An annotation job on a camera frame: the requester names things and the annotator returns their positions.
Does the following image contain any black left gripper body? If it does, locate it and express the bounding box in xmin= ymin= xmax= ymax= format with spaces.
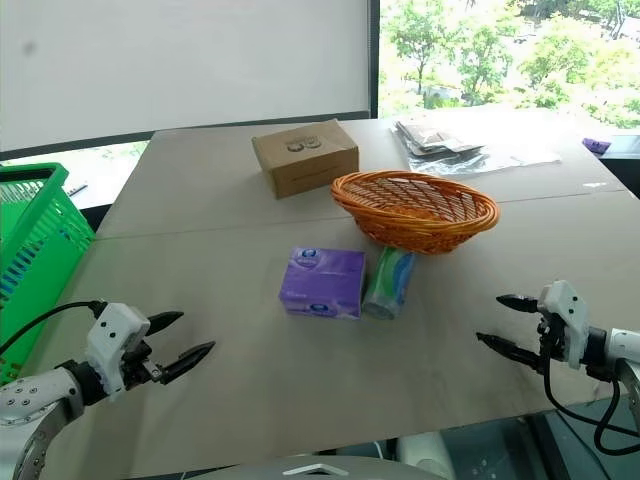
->
xmin=118 ymin=340 xmax=165 ymax=392

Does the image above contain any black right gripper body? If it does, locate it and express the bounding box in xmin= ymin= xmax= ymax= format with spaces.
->
xmin=532 ymin=310 xmax=565 ymax=373

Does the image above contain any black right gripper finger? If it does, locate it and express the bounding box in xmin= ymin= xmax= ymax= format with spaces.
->
xmin=475 ymin=332 xmax=544 ymax=371
xmin=495 ymin=294 xmax=540 ymax=316

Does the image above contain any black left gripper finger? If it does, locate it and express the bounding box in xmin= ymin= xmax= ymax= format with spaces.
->
xmin=147 ymin=310 xmax=186 ymax=337
xmin=160 ymin=341 xmax=217 ymax=386

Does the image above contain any orange wicker basket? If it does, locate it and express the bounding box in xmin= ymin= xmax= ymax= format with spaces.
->
xmin=329 ymin=170 xmax=501 ymax=256

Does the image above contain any green plastic shopping basket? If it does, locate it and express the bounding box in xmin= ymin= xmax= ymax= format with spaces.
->
xmin=0 ymin=161 xmax=97 ymax=386

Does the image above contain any green blue wipes pack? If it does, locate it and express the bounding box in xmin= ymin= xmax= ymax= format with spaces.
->
xmin=361 ymin=245 xmax=417 ymax=321

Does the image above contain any purple tissue box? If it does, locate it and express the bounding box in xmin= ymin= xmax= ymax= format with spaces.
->
xmin=277 ymin=246 xmax=367 ymax=320

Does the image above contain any grey rounded robot body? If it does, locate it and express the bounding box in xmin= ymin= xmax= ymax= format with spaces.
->
xmin=187 ymin=432 xmax=459 ymax=480

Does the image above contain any clear plastic bags pile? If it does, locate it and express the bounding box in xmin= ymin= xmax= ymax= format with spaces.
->
xmin=389 ymin=117 xmax=563 ymax=176

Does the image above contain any brown cardboard box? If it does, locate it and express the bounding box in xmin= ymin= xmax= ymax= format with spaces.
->
xmin=250 ymin=118 xmax=361 ymax=201

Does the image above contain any white roller blind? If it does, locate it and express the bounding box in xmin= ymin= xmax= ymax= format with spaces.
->
xmin=0 ymin=0 xmax=372 ymax=153

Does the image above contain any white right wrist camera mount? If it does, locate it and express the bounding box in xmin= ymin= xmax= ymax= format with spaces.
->
xmin=537 ymin=279 xmax=592 ymax=370

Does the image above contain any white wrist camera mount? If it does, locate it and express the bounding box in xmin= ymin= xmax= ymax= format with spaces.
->
xmin=85 ymin=302 xmax=151 ymax=403
xmin=537 ymin=279 xmax=592 ymax=370

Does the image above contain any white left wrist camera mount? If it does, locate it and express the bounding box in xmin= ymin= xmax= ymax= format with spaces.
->
xmin=85 ymin=302 xmax=151 ymax=403

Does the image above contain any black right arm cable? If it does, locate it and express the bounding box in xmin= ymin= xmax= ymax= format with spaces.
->
xmin=543 ymin=349 xmax=640 ymax=457

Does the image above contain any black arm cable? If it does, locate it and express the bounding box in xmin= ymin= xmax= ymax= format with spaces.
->
xmin=543 ymin=349 xmax=640 ymax=457
xmin=0 ymin=298 xmax=107 ymax=352

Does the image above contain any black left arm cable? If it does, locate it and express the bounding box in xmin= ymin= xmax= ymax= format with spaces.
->
xmin=0 ymin=298 xmax=107 ymax=352

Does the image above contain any black window frame post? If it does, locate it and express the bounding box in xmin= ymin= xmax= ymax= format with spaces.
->
xmin=367 ymin=0 xmax=382 ymax=120

